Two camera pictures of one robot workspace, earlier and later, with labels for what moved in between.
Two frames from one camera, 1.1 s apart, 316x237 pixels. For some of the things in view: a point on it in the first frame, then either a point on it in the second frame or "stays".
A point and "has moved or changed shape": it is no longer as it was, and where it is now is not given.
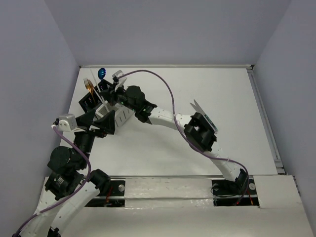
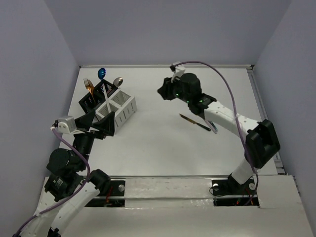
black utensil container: [88, 103] stays
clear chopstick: [92, 72] has moved or changed shape
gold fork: [89, 85] stays
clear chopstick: [100, 98] has moved or changed shape
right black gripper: [110, 95] → [166, 93]
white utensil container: [122, 112] stays
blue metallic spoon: [101, 73] stays
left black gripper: [93, 131] stays
